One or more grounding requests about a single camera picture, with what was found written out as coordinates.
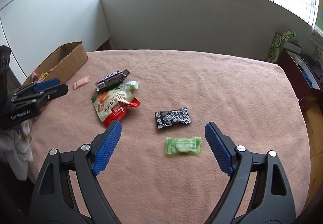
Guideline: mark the black white candy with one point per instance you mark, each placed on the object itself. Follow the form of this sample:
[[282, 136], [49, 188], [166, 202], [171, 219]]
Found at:
[[169, 118]]

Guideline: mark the open cardboard box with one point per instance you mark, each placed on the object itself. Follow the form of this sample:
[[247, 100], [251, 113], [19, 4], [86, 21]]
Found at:
[[64, 62]]

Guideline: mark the pale green candy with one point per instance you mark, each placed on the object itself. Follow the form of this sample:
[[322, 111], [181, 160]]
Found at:
[[130, 85]]

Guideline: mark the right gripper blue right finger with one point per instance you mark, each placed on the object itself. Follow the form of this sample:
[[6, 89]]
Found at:
[[271, 201]]

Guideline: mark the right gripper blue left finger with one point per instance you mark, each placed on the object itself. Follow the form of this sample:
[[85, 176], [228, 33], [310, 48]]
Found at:
[[53, 199]]

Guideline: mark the dark wooden side cabinet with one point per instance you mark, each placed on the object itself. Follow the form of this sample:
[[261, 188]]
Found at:
[[302, 80]]

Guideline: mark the white gloved left hand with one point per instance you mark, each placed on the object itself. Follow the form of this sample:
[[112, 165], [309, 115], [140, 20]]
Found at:
[[16, 150]]

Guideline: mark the white lace cloth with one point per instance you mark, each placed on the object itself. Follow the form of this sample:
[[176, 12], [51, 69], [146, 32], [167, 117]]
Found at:
[[316, 36]]

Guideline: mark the pink table cloth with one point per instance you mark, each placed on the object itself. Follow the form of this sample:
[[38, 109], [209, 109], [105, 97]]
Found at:
[[163, 169]]

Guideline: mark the pink candy sachet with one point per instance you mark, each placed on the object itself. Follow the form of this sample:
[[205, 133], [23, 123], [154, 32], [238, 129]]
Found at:
[[81, 82]]

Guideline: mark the white cabinet panel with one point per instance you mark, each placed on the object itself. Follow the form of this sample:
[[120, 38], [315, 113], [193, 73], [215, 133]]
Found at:
[[33, 29]]

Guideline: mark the green tissue box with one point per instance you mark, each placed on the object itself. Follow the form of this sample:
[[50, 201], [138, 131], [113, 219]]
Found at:
[[286, 40]]

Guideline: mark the dark snickers bar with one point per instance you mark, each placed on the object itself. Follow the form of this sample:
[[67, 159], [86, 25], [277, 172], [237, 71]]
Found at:
[[112, 80]]

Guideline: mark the red green snack pouch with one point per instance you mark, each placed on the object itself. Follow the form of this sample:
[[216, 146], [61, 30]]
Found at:
[[113, 104]]

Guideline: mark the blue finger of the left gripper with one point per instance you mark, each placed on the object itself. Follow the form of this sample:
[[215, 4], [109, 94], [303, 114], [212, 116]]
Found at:
[[42, 86], [52, 93]]

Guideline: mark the yellow snack packet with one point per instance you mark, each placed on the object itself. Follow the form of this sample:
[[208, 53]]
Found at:
[[44, 75]]

